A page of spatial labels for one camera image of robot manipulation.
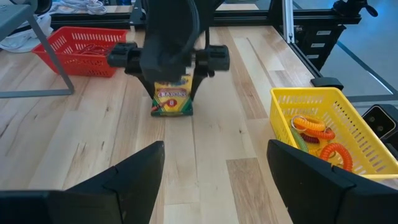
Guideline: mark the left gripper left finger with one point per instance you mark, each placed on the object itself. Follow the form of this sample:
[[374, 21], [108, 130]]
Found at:
[[136, 183]]

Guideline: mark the red plastic basket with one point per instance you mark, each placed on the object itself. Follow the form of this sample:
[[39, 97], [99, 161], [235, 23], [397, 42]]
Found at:
[[77, 67]]

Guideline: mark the green coil wristband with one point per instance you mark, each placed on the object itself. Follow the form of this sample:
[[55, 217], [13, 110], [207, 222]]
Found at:
[[299, 140]]

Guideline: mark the black table-level camera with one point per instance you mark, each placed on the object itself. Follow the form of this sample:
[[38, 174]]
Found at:
[[377, 121]]

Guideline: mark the yellow plastic basket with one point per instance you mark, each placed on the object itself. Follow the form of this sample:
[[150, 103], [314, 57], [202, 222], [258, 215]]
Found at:
[[311, 99]]

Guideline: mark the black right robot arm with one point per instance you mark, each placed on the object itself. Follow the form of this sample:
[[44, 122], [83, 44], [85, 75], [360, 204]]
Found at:
[[174, 21]]

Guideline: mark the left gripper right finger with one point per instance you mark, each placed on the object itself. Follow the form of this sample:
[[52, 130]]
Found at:
[[304, 186]]

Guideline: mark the yellow Crayola crayon box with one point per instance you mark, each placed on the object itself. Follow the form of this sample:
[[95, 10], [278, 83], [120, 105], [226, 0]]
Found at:
[[171, 99]]

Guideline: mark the neighbouring black robot arm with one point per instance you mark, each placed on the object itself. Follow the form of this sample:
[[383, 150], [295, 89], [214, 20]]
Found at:
[[354, 6]]

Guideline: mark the grey perforated metal riser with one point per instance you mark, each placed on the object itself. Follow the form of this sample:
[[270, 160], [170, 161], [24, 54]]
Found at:
[[12, 15]]

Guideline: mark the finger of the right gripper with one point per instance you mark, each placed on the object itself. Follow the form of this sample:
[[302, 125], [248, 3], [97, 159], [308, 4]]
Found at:
[[146, 85], [197, 84]]

